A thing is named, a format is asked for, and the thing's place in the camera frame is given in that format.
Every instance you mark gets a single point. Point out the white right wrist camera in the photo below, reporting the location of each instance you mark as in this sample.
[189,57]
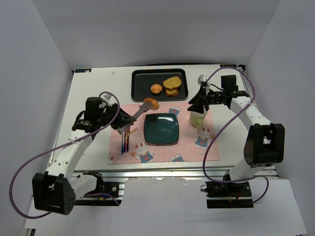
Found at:
[202,80]

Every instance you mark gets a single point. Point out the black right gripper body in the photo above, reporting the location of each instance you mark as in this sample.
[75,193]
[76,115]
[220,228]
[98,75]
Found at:
[204,98]

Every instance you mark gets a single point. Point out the pale yellow mug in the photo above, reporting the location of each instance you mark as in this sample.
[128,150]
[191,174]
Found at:
[196,119]

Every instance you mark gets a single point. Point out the silver metal tongs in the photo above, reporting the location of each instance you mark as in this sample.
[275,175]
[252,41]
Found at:
[142,109]

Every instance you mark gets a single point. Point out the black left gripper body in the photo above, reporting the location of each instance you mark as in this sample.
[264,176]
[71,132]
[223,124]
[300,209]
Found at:
[120,118]

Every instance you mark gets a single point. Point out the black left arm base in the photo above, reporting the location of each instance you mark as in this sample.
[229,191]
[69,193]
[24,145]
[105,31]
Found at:
[91,189]

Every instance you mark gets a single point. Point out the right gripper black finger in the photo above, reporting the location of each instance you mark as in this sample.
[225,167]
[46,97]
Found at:
[199,97]
[196,106]

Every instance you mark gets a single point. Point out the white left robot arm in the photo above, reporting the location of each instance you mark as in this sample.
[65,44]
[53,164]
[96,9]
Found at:
[56,190]

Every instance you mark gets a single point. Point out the iridescent small spoon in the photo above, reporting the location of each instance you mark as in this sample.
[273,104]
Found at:
[123,143]

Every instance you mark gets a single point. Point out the sesame round bun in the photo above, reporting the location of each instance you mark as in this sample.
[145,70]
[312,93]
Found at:
[151,103]

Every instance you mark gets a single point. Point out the yellow bread slice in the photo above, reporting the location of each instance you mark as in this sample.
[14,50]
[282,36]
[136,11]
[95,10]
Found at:
[172,83]

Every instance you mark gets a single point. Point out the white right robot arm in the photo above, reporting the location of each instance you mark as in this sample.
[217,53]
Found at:
[264,145]

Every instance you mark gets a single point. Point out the iridescent large spoon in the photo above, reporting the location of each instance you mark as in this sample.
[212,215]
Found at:
[125,142]

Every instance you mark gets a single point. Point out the aluminium table frame rail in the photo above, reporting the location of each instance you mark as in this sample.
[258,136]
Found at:
[181,172]

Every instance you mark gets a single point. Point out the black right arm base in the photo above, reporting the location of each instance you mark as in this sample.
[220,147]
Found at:
[226,196]

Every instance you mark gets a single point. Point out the small round orange bun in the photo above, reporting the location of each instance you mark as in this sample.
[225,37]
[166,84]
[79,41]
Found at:
[156,88]

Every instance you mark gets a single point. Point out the pink bunny placemat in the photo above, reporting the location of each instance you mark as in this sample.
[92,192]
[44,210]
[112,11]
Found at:
[190,147]

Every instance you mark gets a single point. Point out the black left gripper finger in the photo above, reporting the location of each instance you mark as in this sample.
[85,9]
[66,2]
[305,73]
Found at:
[125,117]
[124,127]

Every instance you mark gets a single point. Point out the black baking tray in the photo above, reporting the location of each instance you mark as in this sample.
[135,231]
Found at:
[142,80]

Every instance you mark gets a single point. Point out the dark teal square plate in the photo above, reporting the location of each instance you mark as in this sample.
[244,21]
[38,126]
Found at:
[161,129]

